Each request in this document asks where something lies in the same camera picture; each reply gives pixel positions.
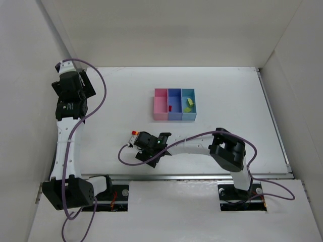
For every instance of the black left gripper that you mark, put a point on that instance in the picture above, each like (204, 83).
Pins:
(87, 82)

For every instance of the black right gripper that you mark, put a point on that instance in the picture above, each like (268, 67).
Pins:
(150, 158)

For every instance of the green lego brick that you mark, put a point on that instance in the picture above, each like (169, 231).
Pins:
(190, 102)
(187, 110)

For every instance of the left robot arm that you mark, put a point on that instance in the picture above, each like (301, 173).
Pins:
(66, 189)

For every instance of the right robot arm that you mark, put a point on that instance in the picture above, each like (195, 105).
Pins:
(228, 152)

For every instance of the pink plastic bin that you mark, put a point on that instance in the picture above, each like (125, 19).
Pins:
(160, 104)

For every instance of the light blue plastic bin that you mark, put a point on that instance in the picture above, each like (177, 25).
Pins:
(188, 93)

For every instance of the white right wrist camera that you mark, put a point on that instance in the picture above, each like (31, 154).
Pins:
(132, 140)

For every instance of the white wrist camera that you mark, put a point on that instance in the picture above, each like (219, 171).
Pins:
(65, 66)
(132, 140)

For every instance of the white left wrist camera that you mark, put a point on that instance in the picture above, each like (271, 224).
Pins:
(65, 66)

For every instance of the aluminium front rail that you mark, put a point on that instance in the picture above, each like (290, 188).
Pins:
(159, 177)

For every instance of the aluminium rail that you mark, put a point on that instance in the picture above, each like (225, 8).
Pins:
(159, 177)
(283, 150)

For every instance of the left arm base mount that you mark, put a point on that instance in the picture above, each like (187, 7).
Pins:
(115, 200)

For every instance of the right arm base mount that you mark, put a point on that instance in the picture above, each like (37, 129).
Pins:
(232, 199)

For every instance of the aluminium right rail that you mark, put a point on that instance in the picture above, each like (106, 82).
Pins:
(283, 150)

